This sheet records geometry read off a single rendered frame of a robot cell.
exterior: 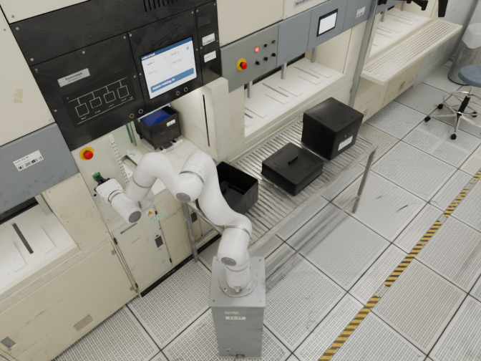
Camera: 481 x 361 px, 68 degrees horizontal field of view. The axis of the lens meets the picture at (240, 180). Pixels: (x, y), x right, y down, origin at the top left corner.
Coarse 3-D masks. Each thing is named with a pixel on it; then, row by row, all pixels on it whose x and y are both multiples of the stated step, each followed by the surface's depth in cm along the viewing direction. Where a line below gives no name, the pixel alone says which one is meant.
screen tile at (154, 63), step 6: (150, 60) 160; (156, 60) 163; (168, 60) 167; (150, 66) 162; (156, 66) 164; (168, 66) 169; (156, 72) 166; (162, 72) 168; (168, 72) 171; (150, 78) 165; (156, 78) 168; (162, 78) 170
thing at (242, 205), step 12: (216, 168) 217; (228, 168) 219; (228, 180) 228; (240, 180) 219; (252, 180) 212; (228, 192) 223; (240, 192) 221; (252, 192) 207; (228, 204) 216; (240, 204) 201; (252, 204) 215
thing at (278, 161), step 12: (288, 144) 239; (276, 156) 231; (288, 156) 231; (300, 156) 231; (312, 156) 231; (264, 168) 229; (276, 168) 224; (288, 168) 223; (300, 168) 223; (312, 168) 223; (276, 180) 226; (288, 180) 217; (300, 180) 216; (312, 180) 228; (288, 192) 222
